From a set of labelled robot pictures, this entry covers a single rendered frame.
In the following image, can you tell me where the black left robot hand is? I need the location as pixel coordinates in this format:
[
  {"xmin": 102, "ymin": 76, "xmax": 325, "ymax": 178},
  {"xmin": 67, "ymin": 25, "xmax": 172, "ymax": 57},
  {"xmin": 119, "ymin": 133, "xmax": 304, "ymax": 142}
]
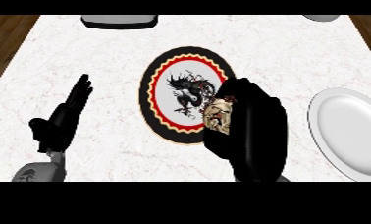
[{"xmin": 27, "ymin": 73, "xmax": 94, "ymax": 154}]

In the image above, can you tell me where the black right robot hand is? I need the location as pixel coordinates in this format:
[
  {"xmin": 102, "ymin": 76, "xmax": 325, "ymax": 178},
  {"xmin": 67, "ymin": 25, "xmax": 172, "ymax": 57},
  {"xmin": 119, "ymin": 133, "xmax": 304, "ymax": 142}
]
[{"xmin": 201, "ymin": 77, "xmax": 289, "ymax": 183}]

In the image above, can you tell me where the tan cupcake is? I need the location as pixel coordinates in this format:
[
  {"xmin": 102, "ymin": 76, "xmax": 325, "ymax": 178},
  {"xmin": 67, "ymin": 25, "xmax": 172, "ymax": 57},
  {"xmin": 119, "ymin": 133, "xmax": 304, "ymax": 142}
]
[{"xmin": 201, "ymin": 97, "xmax": 233, "ymax": 136}]

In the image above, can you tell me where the black dragon print plate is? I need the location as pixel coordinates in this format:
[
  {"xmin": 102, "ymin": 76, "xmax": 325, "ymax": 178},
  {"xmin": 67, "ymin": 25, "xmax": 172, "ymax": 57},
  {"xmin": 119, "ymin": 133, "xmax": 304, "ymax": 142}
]
[{"xmin": 138, "ymin": 45, "xmax": 236, "ymax": 144}]

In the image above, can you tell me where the plain white plate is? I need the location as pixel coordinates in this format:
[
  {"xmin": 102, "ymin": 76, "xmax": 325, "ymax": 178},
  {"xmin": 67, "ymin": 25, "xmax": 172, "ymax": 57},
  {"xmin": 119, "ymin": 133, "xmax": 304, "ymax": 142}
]
[{"xmin": 307, "ymin": 86, "xmax": 371, "ymax": 182}]

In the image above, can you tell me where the grey round object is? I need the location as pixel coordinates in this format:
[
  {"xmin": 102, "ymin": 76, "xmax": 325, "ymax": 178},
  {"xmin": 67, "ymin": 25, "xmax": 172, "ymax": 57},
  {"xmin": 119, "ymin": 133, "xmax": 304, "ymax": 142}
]
[{"xmin": 301, "ymin": 15, "xmax": 341, "ymax": 23}]

